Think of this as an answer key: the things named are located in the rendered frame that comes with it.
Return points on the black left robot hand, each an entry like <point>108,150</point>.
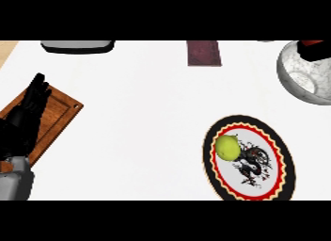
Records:
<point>24,125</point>

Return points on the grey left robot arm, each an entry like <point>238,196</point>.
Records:
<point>12,183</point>

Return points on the yellow-green tomato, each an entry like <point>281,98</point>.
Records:
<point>228,148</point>

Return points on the black red patterned plate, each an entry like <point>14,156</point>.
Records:
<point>271,182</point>

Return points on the white marble bowl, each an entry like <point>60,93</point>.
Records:
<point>312,78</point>

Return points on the brown wooden cutting board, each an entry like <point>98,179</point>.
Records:
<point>57,109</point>

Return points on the black and grey appliance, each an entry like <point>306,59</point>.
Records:
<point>77,46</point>

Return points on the dark red rectangular block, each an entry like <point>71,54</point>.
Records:
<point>204,53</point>

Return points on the black box with red top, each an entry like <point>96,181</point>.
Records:
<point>321,51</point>

